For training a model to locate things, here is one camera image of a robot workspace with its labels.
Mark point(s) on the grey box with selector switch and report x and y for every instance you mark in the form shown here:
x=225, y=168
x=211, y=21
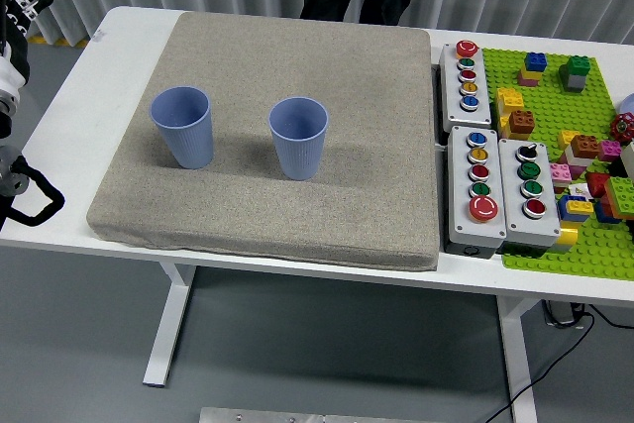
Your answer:
x=512, y=225

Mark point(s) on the grey power box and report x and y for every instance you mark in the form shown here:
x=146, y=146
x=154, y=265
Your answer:
x=562, y=314

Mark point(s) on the blue toy brick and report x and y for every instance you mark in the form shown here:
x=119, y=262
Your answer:
x=603, y=215
x=564, y=210
x=536, y=61

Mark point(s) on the pink toy brick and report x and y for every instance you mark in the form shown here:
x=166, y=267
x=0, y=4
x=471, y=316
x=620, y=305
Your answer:
x=560, y=173
x=526, y=82

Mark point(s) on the white block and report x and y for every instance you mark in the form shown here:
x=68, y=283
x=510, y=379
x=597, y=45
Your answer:
x=628, y=160

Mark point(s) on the red valve handwheel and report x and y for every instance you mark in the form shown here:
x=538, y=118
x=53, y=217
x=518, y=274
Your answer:
x=623, y=128

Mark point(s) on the yellow toy cylinder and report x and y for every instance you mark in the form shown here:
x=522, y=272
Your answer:
x=568, y=237

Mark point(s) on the grey-brown fabric mat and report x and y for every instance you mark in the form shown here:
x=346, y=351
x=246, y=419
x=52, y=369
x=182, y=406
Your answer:
x=297, y=71

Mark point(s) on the grey five-button box, mushroom button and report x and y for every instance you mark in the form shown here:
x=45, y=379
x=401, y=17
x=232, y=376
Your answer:
x=478, y=113

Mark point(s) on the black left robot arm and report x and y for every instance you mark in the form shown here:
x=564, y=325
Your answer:
x=10, y=173

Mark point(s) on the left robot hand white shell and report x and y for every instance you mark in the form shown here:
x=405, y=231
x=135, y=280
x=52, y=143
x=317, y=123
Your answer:
x=11, y=74

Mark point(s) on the white table leg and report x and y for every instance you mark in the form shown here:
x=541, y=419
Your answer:
x=517, y=353
x=168, y=324

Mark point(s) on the magenta toy brick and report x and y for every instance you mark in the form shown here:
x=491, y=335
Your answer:
x=609, y=150

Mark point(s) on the red toy brick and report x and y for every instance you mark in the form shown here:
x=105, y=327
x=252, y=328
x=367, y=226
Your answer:
x=598, y=184

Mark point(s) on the brown toy brick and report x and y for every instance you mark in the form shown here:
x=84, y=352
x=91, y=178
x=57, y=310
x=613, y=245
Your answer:
x=521, y=121
x=584, y=145

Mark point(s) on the blue ribbed plastic cup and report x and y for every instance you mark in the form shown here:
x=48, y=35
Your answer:
x=299, y=155
x=190, y=145

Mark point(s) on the green studded baseplate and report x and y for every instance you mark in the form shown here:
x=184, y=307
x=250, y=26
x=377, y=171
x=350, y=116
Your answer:
x=545, y=111

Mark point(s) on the light blue bowl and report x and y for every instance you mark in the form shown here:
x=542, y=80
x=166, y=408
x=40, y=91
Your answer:
x=628, y=105

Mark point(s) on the small white printed tile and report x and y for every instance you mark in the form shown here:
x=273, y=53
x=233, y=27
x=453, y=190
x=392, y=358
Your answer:
x=578, y=190

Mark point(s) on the yellow toy brick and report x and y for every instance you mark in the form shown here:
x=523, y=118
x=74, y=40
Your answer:
x=505, y=128
x=509, y=98
x=529, y=75
x=580, y=207
x=566, y=139

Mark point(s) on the large green toy brick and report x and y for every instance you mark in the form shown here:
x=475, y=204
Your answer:
x=621, y=192

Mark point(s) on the grey toy brick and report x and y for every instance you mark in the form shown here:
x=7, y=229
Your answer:
x=575, y=82

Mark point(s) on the white toy brick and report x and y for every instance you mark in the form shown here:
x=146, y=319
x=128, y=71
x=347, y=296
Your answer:
x=579, y=161

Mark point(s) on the grey five-button box, black base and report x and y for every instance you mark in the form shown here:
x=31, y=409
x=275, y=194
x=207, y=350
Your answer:
x=460, y=225

